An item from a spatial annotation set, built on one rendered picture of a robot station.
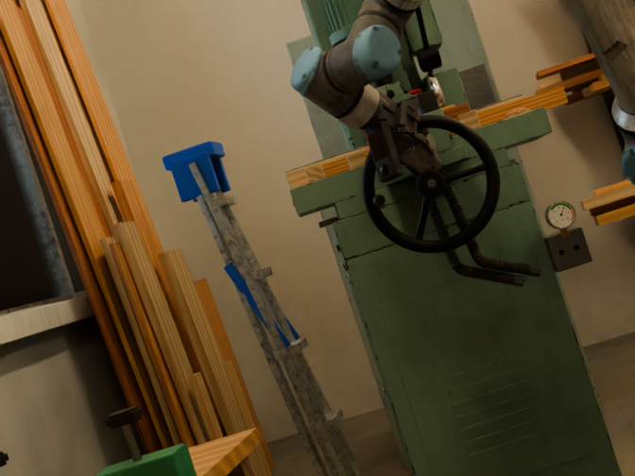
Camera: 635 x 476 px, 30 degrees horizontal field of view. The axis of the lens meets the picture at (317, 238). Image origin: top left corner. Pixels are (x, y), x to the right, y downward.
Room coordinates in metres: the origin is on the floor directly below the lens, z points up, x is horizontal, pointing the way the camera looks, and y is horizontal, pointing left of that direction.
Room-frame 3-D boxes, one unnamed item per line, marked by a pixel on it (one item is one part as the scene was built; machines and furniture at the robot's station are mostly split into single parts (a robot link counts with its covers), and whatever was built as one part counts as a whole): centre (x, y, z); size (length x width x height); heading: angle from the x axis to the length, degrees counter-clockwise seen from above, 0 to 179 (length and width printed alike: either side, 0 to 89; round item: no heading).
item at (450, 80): (3.00, -0.42, 1.02); 0.09 x 0.07 x 0.12; 90
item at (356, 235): (2.94, -0.26, 0.76); 0.57 x 0.45 x 0.09; 0
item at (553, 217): (2.60, -0.52, 0.65); 0.06 x 0.04 x 0.08; 90
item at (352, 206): (2.75, -0.26, 0.82); 0.40 x 0.21 x 0.04; 90
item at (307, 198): (2.71, -0.27, 0.87); 0.61 x 0.30 x 0.06; 90
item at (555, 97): (2.81, -0.36, 0.92); 0.60 x 0.02 x 0.04; 90
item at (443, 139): (2.62, -0.27, 0.91); 0.15 x 0.14 x 0.09; 90
